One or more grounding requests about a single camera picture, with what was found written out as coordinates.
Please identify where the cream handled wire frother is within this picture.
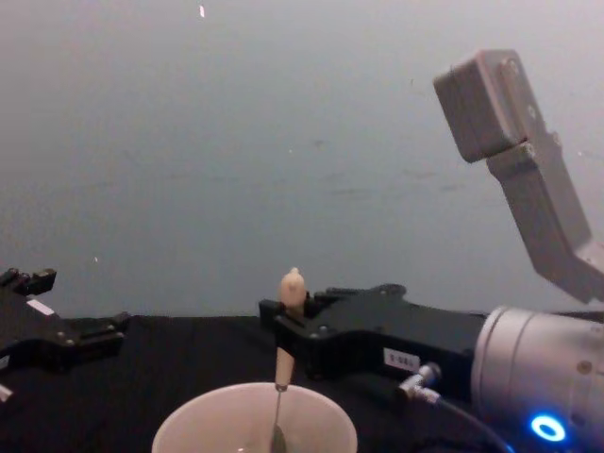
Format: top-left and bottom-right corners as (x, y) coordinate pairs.
(270, 266), (307, 453)

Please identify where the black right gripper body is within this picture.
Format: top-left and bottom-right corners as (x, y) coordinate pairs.
(309, 284), (488, 403)

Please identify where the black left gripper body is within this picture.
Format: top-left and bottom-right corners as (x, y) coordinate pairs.
(0, 280), (75, 375)

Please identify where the black table cloth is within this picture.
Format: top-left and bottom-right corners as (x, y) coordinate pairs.
(0, 309), (604, 453)

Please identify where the pale grey wall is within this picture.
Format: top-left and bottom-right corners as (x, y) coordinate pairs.
(0, 0), (604, 327)

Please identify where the white paper cup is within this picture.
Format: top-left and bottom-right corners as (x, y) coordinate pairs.
(151, 381), (359, 453)

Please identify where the dark cable with silver plug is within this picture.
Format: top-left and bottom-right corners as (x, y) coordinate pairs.
(395, 361), (513, 453)

